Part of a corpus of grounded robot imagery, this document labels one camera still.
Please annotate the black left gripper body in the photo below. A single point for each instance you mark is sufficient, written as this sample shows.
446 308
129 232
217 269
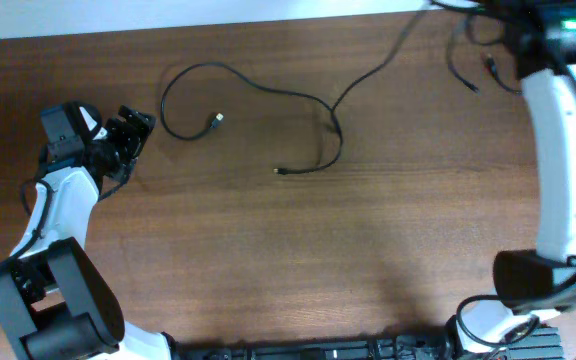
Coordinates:
122 144

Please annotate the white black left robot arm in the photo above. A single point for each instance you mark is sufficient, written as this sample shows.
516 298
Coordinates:
54 303

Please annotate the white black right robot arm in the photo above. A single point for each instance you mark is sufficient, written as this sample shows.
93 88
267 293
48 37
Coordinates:
535 285

